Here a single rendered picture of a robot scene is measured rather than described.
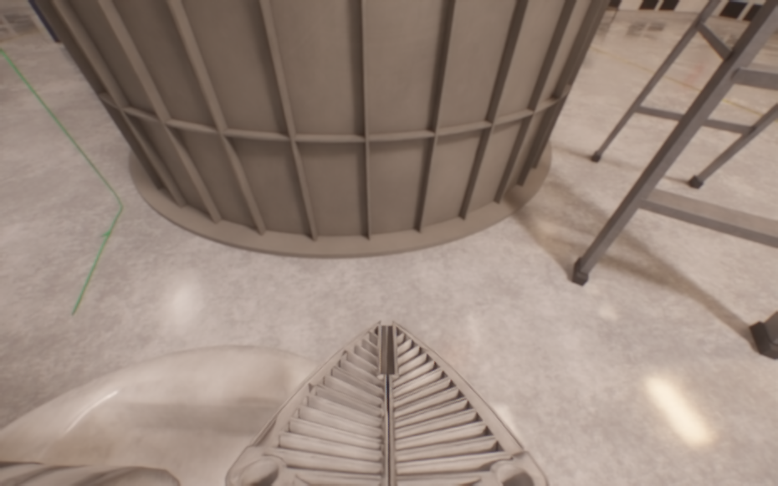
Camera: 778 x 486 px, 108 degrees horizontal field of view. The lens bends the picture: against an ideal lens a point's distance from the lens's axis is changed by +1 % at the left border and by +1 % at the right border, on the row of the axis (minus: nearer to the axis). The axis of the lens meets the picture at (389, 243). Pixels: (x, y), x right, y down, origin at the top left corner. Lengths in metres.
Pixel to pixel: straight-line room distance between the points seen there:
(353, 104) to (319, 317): 0.59
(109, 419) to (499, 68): 1.03
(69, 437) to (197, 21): 0.75
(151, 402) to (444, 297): 0.72
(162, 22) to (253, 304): 0.72
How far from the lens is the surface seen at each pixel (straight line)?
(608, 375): 1.00
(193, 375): 0.49
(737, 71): 1.03
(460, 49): 0.84
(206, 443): 0.52
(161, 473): 0.24
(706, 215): 1.11
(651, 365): 1.09
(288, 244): 1.06
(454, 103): 0.88
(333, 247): 1.02
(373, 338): 0.17
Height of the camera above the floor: 0.76
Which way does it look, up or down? 46 degrees down
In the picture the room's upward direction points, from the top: 3 degrees clockwise
